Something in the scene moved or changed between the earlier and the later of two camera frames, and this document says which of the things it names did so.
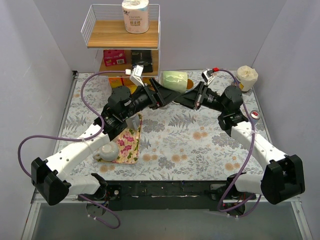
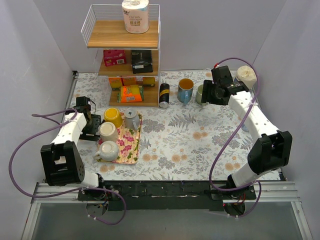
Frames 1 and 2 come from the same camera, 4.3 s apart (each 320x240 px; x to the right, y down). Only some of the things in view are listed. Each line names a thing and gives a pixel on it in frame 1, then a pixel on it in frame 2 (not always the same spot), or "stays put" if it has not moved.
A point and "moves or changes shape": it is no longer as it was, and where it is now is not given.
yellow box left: x=115 y=82 stays put
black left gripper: x=154 y=96 → x=93 y=124
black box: x=143 y=57 stays put
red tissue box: x=113 y=57 stays put
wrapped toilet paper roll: x=136 y=16 stays put
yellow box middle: x=127 y=81 stays put
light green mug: x=175 y=80 moves or changes shape
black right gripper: x=199 y=96 → x=206 y=91
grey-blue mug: x=133 y=122 stays put
